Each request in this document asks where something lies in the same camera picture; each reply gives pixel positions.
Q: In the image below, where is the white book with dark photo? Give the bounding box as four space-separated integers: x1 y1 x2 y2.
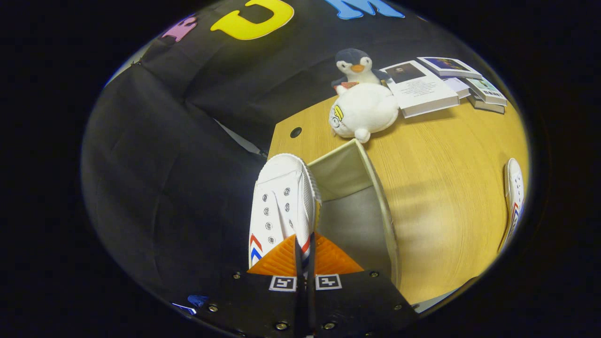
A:
379 60 461 119

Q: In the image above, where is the black backdrop cloth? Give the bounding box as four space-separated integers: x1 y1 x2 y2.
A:
81 0 470 306

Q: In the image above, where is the penguin plush toy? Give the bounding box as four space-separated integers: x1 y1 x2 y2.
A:
331 48 391 94

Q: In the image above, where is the beige fabric storage box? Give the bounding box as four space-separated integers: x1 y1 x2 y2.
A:
308 138 401 288

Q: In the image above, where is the white round plush toy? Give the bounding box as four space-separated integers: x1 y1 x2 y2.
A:
329 83 400 144

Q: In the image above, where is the thin white book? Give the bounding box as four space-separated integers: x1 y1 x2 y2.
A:
441 77 471 99

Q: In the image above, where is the blue cover book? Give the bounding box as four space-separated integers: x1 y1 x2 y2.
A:
417 56 483 79

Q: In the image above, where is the dark grey book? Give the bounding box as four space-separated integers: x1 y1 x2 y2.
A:
467 94 506 115

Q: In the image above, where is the lit computer screen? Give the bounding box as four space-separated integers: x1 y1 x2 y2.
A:
171 294 210 315

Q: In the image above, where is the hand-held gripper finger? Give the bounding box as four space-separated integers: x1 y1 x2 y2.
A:
195 234 304 338
304 232 418 338

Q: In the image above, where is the teal cover book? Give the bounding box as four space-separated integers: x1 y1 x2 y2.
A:
462 77 508 107

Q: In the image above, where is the white shoe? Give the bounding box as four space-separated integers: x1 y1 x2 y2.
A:
248 153 323 277
498 158 525 254

